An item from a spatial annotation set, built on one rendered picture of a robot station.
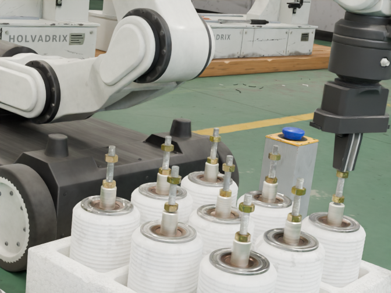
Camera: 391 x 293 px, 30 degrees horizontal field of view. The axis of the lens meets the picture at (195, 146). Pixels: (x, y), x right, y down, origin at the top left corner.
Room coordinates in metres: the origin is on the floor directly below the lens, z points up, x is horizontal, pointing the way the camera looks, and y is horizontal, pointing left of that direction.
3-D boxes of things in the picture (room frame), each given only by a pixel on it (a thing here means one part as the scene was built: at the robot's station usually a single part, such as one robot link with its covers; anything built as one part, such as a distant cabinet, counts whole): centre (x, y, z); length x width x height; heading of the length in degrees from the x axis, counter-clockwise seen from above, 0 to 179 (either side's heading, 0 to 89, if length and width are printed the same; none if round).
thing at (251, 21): (4.26, -0.20, 0.28); 0.42 x 0.06 x 0.03; 139
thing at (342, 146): (1.01, -0.21, 0.37); 0.03 x 0.02 x 0.06; 32
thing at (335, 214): (1.02, -0.22, 0.26); 0.02 x 0.02 x 0.03
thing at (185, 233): (0.91, 0.02, 0.25); 0.08 x 0.08 x 0.01
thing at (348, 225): (1.02, -0.22, 0.25); 0.08 x 0.08 x 0.01
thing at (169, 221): (0.91, 0.02, 0.26); 0.02 x 0.02 x 0.03
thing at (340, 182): (1.02, -0.22, 0.31); 0.01 x 0.01 x 0.08
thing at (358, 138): (1.03, -0.23, 0.37); 0.03 x 0.02 x 0.06; 32
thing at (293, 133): (1.28, -0.17, 0.32); 0.04 x 0.04 x 0.02
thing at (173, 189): (0.91, 0.02, 0.30); 0.01 x 0.01 x 0.08
